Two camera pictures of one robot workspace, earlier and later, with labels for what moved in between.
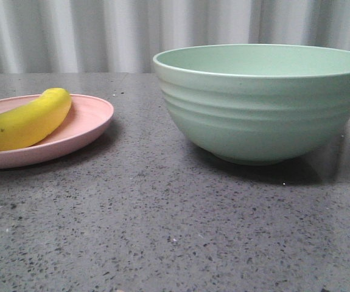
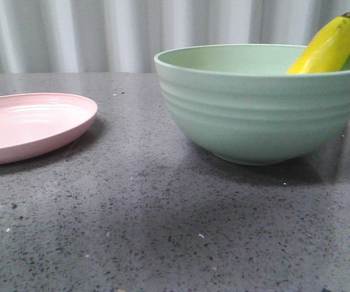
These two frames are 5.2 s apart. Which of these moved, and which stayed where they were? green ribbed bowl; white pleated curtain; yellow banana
Moved: yellow banana
Stayed: green ribbed bowl; white pleated curtain
